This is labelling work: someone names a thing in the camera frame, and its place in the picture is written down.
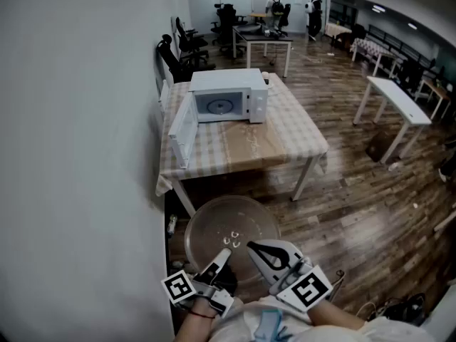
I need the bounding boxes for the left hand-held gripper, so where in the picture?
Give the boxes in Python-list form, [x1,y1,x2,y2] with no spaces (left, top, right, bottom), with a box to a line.
[160,248,239,319]

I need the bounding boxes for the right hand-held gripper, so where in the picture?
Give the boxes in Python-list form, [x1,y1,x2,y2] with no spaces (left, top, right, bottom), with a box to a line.
[246,239,335,314]

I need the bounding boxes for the clear glass turntable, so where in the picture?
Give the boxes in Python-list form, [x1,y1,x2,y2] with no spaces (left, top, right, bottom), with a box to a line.
[184,195,282,289]

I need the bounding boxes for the person's right forearm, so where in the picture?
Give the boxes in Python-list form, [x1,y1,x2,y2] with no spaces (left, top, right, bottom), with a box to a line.
[308,299,368,333]

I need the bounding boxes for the person's left forearm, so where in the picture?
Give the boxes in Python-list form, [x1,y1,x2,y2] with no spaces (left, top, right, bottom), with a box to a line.
[172,299,217,342]

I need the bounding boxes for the person's white shirt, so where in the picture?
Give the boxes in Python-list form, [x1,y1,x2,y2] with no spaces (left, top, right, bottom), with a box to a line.
[209,296,437,342]

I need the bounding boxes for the white-legged table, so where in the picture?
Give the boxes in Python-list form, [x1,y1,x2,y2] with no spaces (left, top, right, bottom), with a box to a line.
[170,151,320,219]

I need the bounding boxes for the white microwave door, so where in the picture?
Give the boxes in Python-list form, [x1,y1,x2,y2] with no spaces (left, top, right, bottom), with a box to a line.
[167,93,199,170]

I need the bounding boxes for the black bag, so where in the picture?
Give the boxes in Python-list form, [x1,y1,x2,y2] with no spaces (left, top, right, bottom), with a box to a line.
[383,292,428,328]

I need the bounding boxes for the brown box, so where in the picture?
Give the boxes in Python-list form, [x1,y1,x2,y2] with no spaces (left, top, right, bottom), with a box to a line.
[365,130,393,162]

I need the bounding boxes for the white microwave oven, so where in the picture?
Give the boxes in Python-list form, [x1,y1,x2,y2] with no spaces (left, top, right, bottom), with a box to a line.
[167,68,269,170]

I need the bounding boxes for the plain white table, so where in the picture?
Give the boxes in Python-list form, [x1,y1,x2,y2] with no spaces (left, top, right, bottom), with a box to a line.
[352,76,433,165]

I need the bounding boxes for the black-top table white legs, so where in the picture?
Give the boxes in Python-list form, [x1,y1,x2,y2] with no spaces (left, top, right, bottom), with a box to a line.
[232,25,294,79]

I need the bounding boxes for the dark electronic equipment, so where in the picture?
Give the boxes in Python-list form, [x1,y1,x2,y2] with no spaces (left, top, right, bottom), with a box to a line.
[261,25,289,38]

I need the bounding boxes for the small checkered-cloth table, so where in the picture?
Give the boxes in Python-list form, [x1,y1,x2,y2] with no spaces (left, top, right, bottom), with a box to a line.
[351,37,397,78]

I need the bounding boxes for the wooden side table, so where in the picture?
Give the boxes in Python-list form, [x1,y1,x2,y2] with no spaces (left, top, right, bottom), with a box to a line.
[415,78,452,120]

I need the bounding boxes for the yellow-cloth table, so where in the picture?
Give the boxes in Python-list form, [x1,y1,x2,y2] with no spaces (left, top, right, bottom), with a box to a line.
[323,22,353,46]

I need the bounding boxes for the row of ceiling lights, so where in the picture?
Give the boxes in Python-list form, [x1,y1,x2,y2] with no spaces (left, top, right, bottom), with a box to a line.
[333,0,418,31]

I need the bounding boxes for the light blue neck strap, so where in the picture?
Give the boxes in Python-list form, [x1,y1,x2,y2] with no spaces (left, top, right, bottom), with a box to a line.
[254,310,288,342]

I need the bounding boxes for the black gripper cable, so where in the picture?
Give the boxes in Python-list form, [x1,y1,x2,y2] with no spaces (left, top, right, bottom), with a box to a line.
[326,269,346,303]

